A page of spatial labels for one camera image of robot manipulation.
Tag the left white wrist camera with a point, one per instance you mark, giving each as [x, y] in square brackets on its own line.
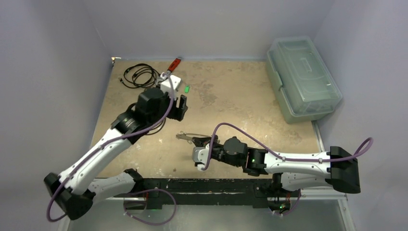
[169, 84]

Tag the red handled adjustable wrench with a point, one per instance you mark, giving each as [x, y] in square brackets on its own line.
[173, 66]

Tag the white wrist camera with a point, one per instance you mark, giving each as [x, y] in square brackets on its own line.
[200, 157]
[169, 84]

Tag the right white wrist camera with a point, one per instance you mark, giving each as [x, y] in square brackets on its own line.
[200, 157]

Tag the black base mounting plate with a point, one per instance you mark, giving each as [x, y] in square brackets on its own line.
[257, 193]

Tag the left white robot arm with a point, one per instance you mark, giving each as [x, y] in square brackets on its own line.
[76, 190]

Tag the aluminium frame rail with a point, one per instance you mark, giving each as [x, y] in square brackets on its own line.
[314, 193]

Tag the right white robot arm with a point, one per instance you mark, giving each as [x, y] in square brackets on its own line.
[335, 168]

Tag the translucent green plastic toolbox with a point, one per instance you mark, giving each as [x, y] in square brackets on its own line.
[301, 82]

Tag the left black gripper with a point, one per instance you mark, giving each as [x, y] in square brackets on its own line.
[177, 113]

